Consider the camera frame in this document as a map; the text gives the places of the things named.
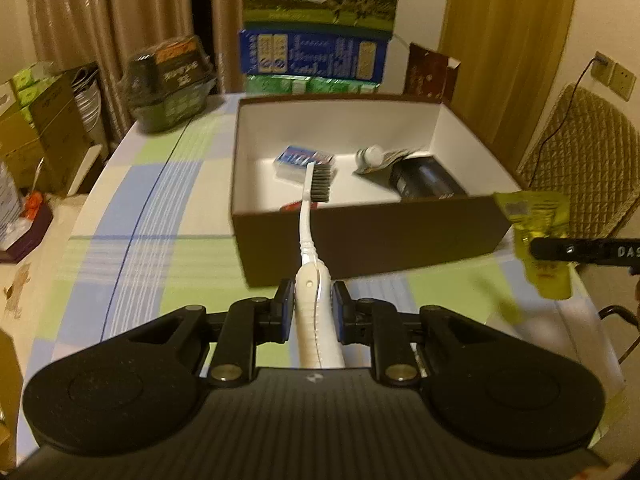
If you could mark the black product box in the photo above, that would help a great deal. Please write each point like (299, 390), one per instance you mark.
(425, 180)

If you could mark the yellow packet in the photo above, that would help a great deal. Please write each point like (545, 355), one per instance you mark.
(540, 215)

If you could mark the stack of metal basins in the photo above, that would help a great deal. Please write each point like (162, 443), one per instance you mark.
(90, 105)

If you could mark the green drink pack carton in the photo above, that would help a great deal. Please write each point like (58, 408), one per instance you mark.
(310, 85)

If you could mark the yellow curtain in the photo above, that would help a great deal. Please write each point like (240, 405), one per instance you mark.
(505, 60)

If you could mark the desktop with checked tablecloth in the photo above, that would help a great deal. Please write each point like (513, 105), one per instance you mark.
(150, 260)

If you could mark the dark purple tray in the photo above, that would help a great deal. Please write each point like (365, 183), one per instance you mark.
(25, 240)

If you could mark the red snack packet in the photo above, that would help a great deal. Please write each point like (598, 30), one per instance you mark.
(291, 205)

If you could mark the brown cardboard storage box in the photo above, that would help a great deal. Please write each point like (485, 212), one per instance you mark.
(55, 135)

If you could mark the white toothbrush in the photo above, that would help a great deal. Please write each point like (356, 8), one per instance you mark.
(310, 310)

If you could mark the dark red paper box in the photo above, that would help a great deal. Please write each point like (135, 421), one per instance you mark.
(427, 72)

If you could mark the green tissue packs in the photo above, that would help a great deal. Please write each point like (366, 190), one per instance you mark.
(30, 85)

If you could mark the silver foil bag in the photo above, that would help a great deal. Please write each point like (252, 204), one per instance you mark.
(7, 195)

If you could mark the beige curtain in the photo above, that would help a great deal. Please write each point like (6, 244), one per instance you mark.
(125, 5)

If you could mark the plastic wrapped dark food pack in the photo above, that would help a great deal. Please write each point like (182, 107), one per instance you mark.
(170, 85)

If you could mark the blue printed carton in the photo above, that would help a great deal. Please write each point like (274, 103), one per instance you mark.
(310, 57)

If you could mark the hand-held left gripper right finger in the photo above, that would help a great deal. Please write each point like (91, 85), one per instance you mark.
(340, 310)

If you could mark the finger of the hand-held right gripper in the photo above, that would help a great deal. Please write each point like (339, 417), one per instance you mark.
(590, 251)

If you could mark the wall socket with plug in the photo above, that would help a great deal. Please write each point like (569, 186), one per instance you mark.
(602, 67)

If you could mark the quilted wicker chair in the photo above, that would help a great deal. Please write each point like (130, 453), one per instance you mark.
(585, 160)

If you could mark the blue label clear packet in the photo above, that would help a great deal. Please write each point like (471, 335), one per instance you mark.
(295, 157)

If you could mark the plain wall socket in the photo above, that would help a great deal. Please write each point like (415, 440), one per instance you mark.
(624, 80)

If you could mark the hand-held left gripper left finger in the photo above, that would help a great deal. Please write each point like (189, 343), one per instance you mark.
(287, 305)

